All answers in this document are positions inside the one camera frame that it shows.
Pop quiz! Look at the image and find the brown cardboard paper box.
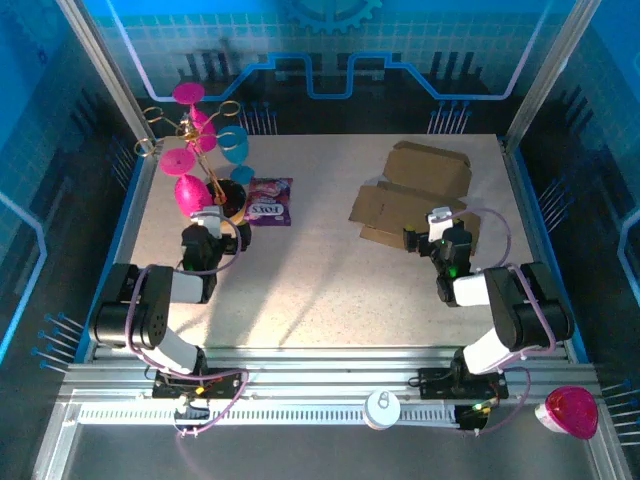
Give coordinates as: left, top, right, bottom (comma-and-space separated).
348, 140, 482, 252

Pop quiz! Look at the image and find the purple candy bag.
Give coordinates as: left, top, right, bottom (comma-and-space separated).
243, 177, 295, 228

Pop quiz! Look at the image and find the pink plastic goblet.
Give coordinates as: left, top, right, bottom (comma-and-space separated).
159, 148, 215, 220
191, 130, 220, 154
172, 82, 212, 132

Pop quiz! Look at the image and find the blue plastic goblet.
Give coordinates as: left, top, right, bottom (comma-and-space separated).
217, 124, 257, 186

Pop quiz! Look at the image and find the small black circuit board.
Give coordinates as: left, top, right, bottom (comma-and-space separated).
455, 399, 497, 432

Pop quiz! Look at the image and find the white pull-tab can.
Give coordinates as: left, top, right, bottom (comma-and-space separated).
363, 390, 402, 432

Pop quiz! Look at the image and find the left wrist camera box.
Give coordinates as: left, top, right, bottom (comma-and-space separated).
191, 206, 225, 240

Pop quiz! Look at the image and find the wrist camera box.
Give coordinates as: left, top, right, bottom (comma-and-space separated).
191, 206, 225, 240
426, 206, 455, 242

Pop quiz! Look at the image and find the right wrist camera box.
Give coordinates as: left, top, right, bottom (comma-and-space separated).
426, 206, 455, 242

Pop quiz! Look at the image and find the gold wire glass rack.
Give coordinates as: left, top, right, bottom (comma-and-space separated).
133, 99, 250, 227

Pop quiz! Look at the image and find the aluminium table side rail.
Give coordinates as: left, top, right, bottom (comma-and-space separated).
74, 137, 164, 364
499, 134, 591, 364

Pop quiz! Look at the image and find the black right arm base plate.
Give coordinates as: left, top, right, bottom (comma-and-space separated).
417, 366, 510, 400

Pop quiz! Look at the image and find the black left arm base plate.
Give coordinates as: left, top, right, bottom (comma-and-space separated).
150, 367, 245, 400

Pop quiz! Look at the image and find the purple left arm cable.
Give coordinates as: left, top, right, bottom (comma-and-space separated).
124, 219, 250, 439

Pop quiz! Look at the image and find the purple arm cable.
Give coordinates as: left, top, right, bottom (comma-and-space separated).
124, 219, 250, 439
452, 207, 557, 437

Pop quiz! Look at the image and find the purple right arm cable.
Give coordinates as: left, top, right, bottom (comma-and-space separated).
452, 207, 557, 437

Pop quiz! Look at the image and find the aluminium mounting rail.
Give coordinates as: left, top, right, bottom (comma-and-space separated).
57, 347, 604, 404

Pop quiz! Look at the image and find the white slotted cable duct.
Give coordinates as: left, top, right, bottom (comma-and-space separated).
74, 403, 464, 427

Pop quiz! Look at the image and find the aluminium frame post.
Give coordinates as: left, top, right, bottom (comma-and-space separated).
54, 0, 162, 147
503, 0, 602, 146

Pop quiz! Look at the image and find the pink glass on rail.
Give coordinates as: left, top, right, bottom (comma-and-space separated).
534, 385, 600, 442

